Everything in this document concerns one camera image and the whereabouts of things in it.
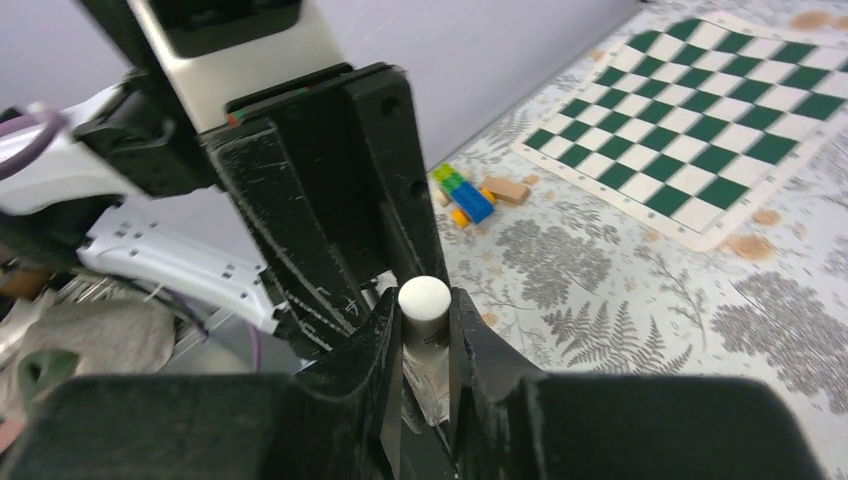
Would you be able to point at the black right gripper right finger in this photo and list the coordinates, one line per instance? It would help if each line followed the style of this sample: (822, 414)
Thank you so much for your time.
(509, 419)

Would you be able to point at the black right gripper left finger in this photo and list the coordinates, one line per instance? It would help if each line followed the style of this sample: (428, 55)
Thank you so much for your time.
(323, 422)

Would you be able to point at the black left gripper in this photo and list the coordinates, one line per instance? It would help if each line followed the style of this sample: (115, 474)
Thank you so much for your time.
(241, 91)

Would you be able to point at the clear nail polish bottle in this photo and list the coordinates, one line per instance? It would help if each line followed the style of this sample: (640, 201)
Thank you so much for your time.
(426, 367)

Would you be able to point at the white nail polish cap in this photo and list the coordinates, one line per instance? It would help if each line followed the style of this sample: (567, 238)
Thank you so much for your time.
(424, 302)

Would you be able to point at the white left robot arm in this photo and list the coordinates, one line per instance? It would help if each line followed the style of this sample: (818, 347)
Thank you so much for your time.
(62, 207)

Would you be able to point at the blue yellow toy car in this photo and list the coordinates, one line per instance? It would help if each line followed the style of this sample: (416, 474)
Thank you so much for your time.
(473, 205)

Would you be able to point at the wooden block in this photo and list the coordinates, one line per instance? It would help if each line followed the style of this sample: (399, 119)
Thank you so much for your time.
(506, 190)

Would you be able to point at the floral tablecloth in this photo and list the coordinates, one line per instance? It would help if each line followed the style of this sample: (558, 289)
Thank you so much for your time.
(574, 284)

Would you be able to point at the green white chessboard mat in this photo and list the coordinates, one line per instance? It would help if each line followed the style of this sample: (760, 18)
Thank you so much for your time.
(691, 128)

